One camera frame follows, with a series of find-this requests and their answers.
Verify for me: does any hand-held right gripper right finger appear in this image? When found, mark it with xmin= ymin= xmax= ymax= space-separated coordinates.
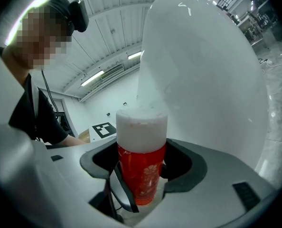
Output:
xmin=136 ymin=138 xmax=279 ymax=228

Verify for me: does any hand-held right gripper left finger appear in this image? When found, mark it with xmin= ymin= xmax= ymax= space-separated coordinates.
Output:
xmin=0 ymin=122 xmax=123 ymax=228

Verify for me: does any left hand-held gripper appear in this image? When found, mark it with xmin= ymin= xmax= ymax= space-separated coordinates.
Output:
xmin=92 ymin=122 xmax=140 ymax=214

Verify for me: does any red bottle with white cap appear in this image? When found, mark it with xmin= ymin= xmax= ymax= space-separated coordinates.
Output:
xmin=115 ymin=108 xmax=168 ymax=207

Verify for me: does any white bathtub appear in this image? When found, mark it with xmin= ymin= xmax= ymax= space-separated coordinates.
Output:
xmin=136 ymin=0 xmax=270 ymax=175

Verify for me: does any person's left forearm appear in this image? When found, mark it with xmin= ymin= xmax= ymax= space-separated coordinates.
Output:
xmin=60 ymin=134 xmax=87 ymax=146

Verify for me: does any person's black-clad body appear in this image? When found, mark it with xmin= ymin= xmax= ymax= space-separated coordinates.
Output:
xmin=8 ymin=74 xmax=69 ymax=145

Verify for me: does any ceiling air vent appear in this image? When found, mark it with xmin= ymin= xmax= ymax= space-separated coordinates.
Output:
xmin=100 ymin=64 xmax=125 ymax=80

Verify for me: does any white power strip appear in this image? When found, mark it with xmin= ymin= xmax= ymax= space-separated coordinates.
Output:
xmin=258 ymin=58 xmax=274 ymax=67

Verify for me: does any person's head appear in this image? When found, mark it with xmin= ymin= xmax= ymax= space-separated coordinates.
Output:
xmin=2 ymin=0 xmax=73 ymax=80

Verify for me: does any black headset cable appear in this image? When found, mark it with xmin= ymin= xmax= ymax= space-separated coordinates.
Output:
xmin=40 ymin=69 xmax=60 ymax=119

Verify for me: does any black head-worn camera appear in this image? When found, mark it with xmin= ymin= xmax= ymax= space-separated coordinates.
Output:
xmin=67 ymin=0 xmax=90 ymax=32

